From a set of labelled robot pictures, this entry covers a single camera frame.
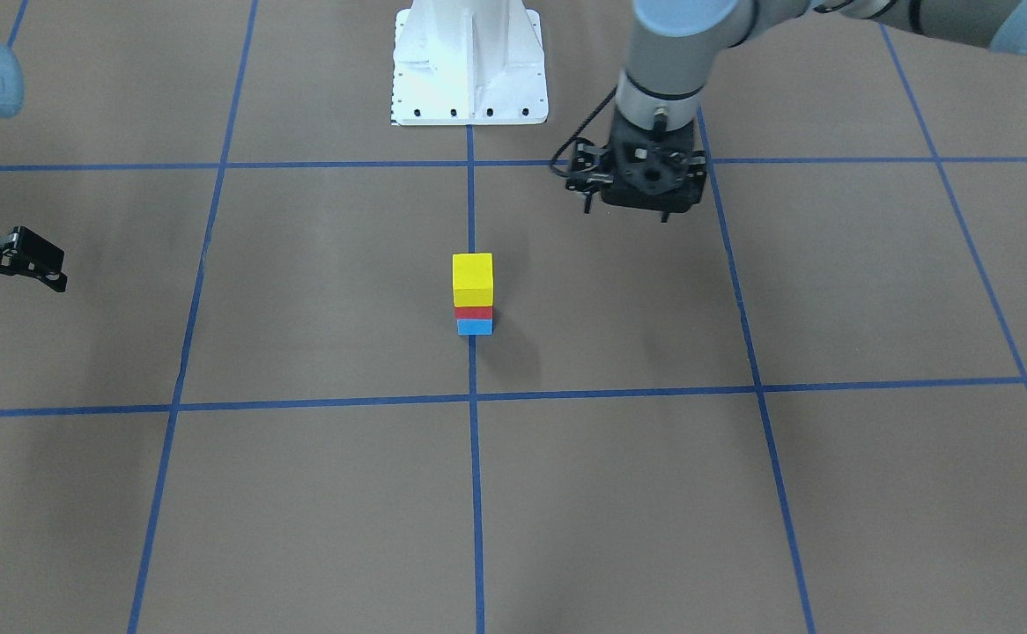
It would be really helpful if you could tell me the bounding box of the blue wooden block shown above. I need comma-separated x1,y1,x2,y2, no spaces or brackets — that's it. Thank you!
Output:
454,318,496,336

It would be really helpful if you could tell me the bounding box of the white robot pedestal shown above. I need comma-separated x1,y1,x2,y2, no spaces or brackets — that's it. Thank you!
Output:
390,1,550,126

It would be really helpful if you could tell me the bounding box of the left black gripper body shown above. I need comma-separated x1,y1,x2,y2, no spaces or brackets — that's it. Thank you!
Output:
565,114,708,222

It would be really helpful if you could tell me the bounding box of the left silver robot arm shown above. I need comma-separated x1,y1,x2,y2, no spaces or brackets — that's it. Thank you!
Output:
549,1,1027,222

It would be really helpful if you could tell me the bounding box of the yellow wooden block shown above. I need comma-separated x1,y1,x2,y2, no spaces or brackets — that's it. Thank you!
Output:
452,253,496,308

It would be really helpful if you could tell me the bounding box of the red wooden block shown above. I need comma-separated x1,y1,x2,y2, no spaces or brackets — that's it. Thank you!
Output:
454,306,494,321

